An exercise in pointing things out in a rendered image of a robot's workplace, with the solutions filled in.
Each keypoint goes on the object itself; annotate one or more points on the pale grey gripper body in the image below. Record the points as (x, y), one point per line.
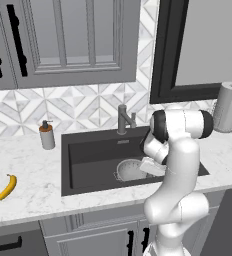
(153, 166)

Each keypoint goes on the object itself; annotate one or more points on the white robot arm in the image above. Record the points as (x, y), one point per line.
(181, 160)

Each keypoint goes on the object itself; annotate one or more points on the white colander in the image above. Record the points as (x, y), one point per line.
(129, 170)

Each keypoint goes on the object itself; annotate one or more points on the grey sink faucet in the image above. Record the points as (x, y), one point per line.
(122, 120)

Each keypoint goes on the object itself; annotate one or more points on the dark sink basin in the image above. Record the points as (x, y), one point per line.
(91, 160)

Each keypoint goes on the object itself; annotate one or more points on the yellow banana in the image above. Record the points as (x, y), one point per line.
(8, 188)

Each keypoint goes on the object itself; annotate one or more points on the grey base cupboard door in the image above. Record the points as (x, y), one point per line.
(151, 241)
(94, 241)

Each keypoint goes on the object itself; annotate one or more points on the dark grey appliance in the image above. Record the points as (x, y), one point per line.
(226, 226)

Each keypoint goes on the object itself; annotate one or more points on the white paper towel roll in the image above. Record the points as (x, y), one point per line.
(227, 106)

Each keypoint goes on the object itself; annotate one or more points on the grey soap dispenser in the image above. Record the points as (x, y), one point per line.
(47, 136)

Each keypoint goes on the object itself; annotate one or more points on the black framed window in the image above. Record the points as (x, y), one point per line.
(164, 50)

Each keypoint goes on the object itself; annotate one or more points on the dark dishwasher front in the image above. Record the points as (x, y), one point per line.
(28, 243)

